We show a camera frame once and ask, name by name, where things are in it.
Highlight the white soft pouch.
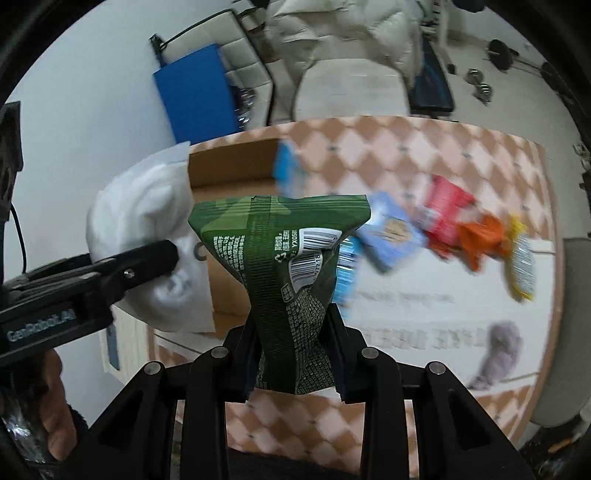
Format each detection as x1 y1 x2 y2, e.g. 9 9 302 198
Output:
86 142 215 333

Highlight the yellow silver scrubber sponge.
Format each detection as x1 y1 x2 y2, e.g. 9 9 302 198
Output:
504 215 536 301

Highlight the blue tube packet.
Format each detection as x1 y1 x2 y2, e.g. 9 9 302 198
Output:
332 236 363 308

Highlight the orange snack packet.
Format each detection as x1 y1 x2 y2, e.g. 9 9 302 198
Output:
458 214 509 272

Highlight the green snack bag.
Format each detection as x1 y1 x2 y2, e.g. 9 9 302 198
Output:
188 195 370 395

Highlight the light blue snack packet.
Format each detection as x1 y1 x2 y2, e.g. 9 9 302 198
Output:
356 191 427 273

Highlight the red snack packet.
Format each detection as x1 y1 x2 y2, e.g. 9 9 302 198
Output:
416 175 476 260

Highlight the person's left hand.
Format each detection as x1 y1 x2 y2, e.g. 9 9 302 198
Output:
1 349 77 464

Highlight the grey lilac cloth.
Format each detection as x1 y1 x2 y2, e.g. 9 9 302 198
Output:
468 321 524 391

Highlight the grey cushioned chair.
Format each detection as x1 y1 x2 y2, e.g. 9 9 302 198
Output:
532 238 590 427

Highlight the checkered tablecloth with white runner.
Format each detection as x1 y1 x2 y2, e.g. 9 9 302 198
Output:
148 116 564 474

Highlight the brown cardboard box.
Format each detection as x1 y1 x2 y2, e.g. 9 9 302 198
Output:
186 137 288 340

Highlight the blue folder board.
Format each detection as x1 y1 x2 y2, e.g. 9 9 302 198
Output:
153 44 239 144

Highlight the blue cardboard box flap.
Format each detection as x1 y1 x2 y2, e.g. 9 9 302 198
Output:
273 139 307 198

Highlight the white tufted sofa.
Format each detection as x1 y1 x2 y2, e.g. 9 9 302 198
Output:
150 9 276 130

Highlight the beige chair seat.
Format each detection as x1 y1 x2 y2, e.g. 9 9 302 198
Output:
294 59 410 121

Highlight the white puffy jacket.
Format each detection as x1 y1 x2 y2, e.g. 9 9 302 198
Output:
266 0 424 89

